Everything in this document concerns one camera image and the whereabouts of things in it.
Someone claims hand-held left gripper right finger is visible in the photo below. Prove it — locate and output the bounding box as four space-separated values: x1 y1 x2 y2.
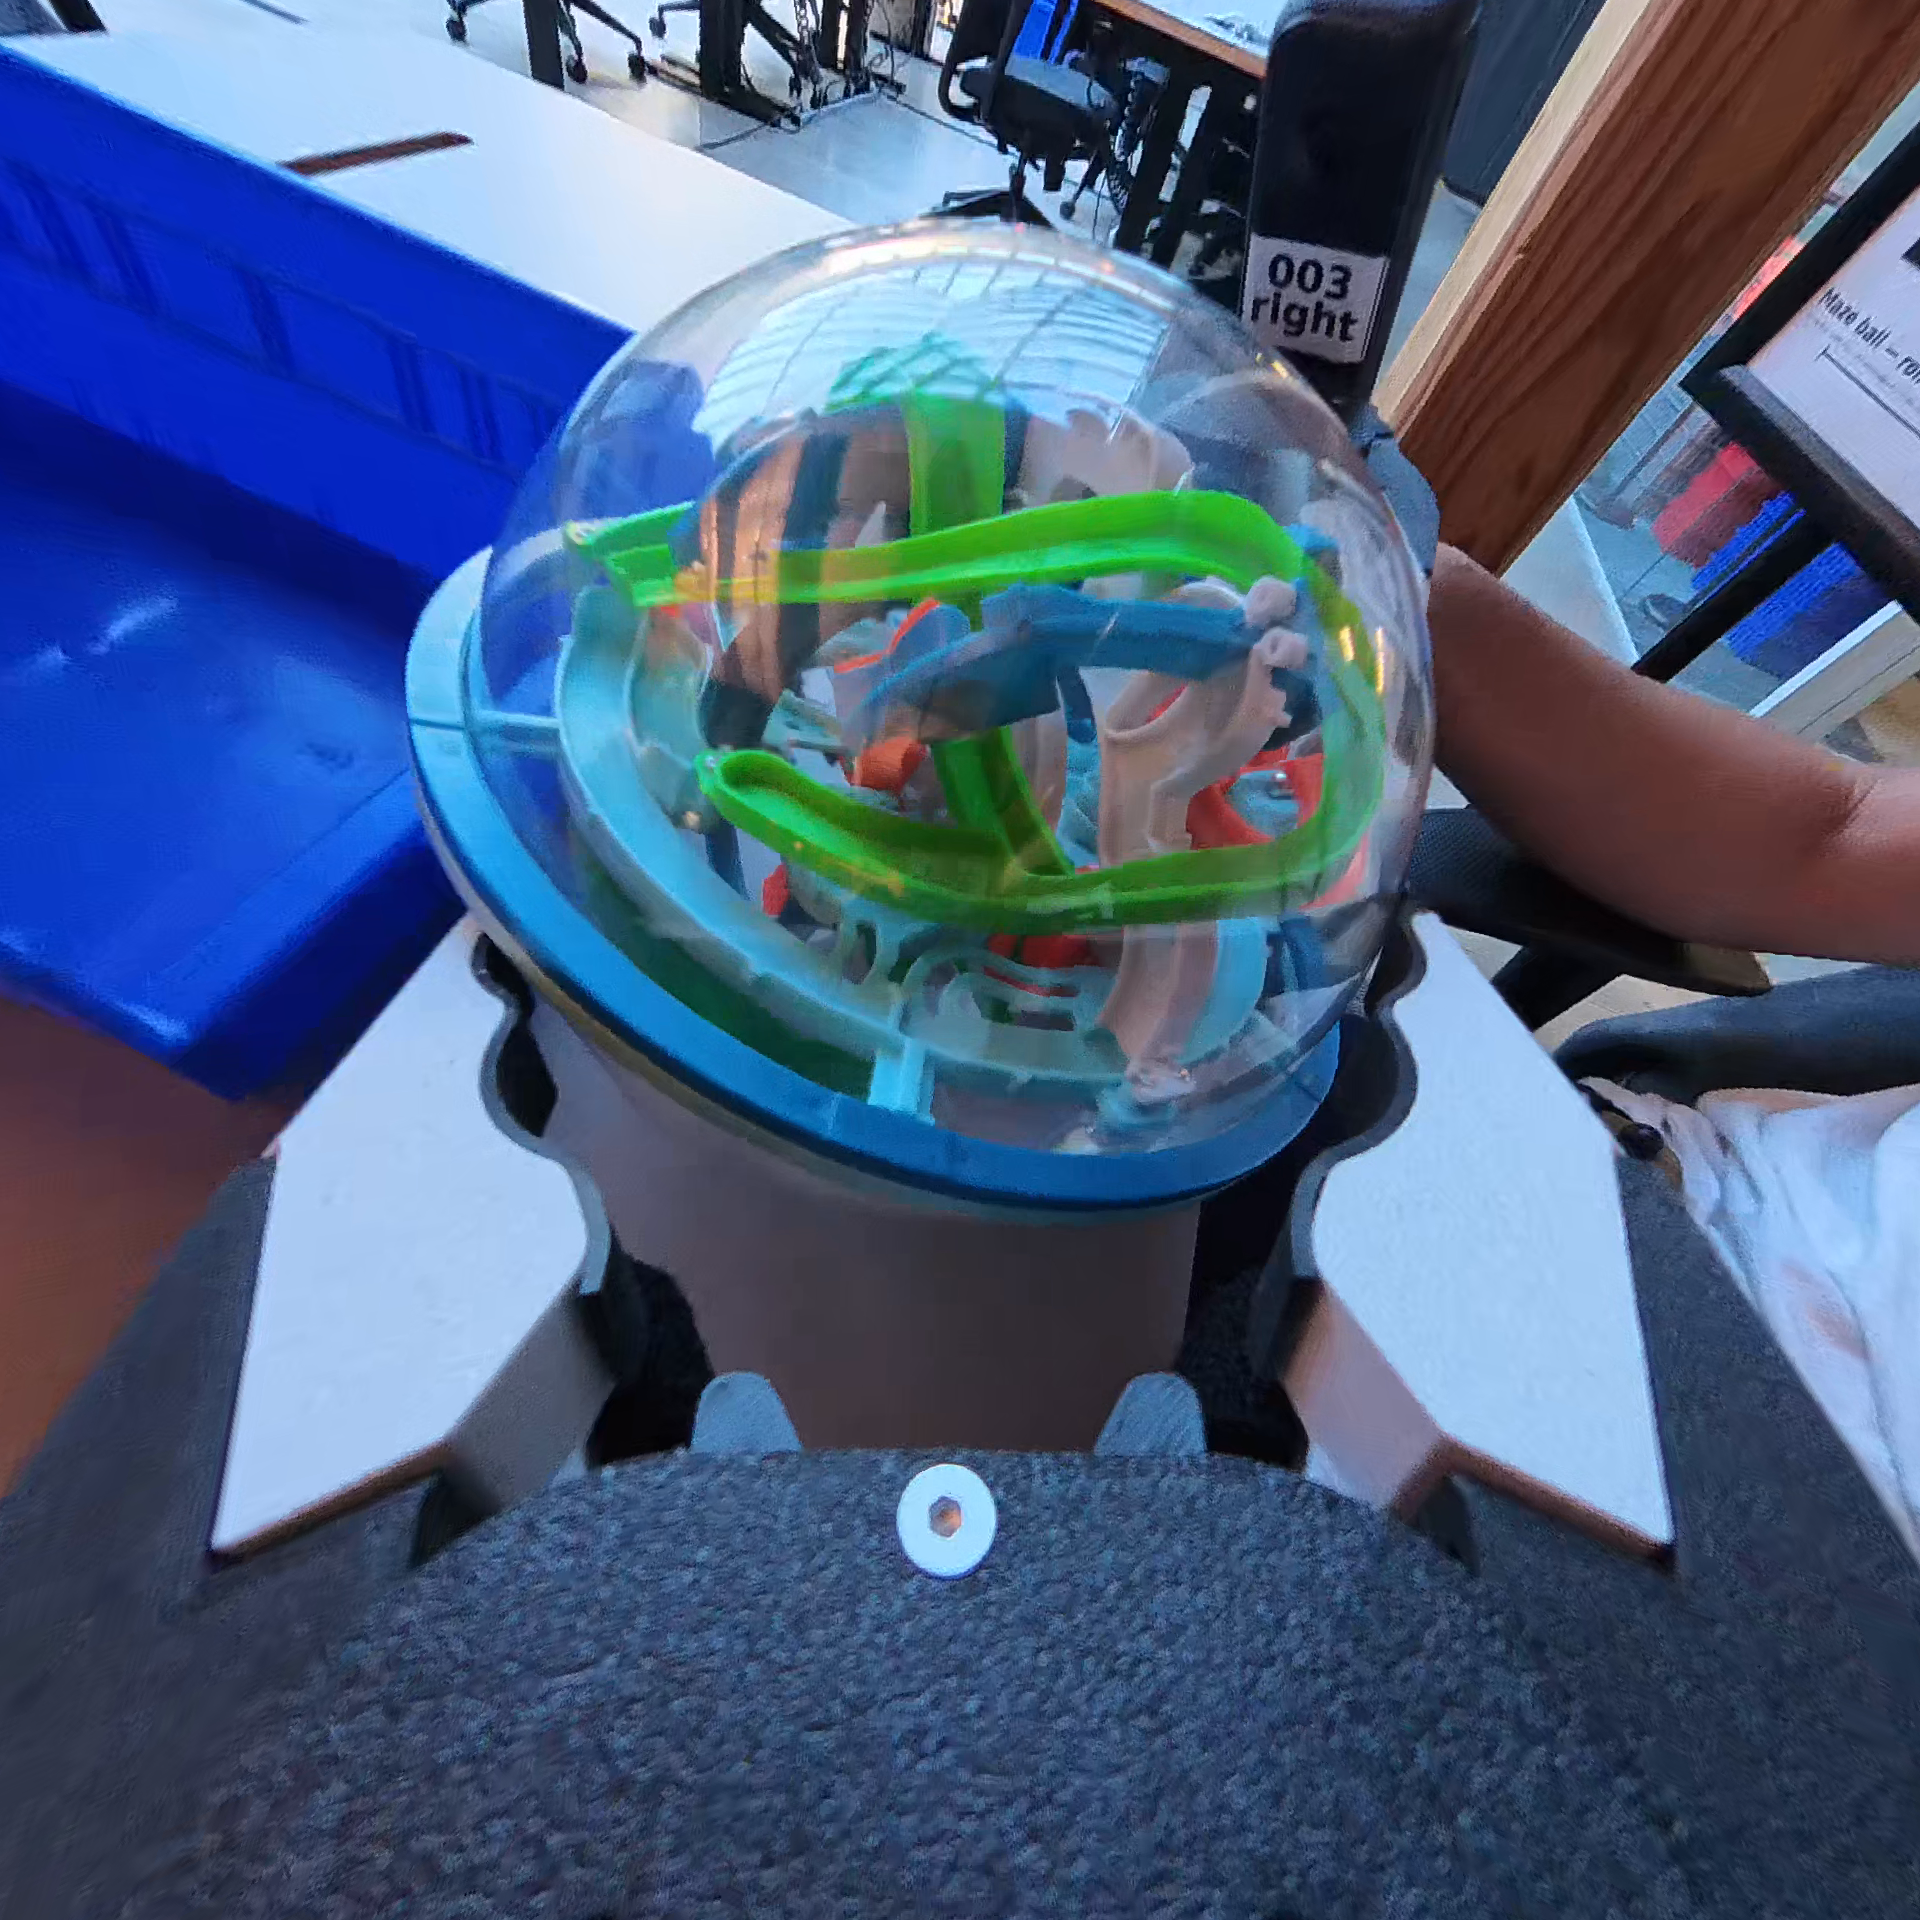
1252 912 1678 1560

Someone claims clear plastic maze ball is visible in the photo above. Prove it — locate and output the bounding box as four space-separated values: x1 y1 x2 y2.
404 224 1440 1455

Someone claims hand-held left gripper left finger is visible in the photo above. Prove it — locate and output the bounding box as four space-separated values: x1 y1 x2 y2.
210 913 619 1557

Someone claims large blue plastic bin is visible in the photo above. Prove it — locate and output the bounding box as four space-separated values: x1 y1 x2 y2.
0 36 633 1103

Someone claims black framed tag sign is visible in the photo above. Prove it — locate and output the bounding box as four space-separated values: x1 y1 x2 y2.
1681 142 1920 577

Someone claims wooden post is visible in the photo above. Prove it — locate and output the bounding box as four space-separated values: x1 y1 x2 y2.
1371 0 1920 576

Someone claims black office chair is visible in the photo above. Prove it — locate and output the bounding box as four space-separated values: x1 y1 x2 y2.
938 0 1127 226

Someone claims black seat chair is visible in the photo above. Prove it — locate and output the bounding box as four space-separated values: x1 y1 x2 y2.
1402 809 1920 1112

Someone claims wooden desk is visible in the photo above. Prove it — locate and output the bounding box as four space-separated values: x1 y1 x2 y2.
1073 0 1291 271

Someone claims black sign stand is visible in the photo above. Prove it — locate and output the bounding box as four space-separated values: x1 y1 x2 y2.
1632 503 1840 684

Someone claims person's right forearm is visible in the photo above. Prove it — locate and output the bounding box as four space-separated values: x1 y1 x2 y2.
1425 543 1920 961

